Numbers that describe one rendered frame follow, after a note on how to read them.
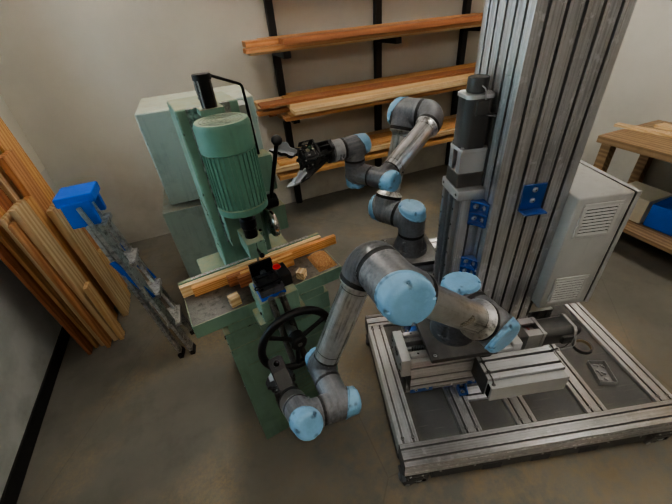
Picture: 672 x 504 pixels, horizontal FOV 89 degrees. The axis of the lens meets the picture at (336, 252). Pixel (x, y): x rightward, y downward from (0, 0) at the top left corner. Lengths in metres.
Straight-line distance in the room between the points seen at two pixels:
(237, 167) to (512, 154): 0.82
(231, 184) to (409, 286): 0.70
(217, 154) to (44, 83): 2.57
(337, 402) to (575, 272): 0.97
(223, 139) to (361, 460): 1.53
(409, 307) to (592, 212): 0.79
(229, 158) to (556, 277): 1.19
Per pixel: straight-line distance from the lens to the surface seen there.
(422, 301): 0.72
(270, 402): 1.77
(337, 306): 0.89
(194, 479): 2.05
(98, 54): 3.49
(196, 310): 1.36
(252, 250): 1.32
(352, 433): 1.96
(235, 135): 1.12
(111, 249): 2.02
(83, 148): 3.66
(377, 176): 1.23
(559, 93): 1.14
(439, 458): 1.69
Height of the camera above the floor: 1.76
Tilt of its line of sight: 36 degrees down
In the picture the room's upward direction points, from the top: 6 degrees counter-clockwise
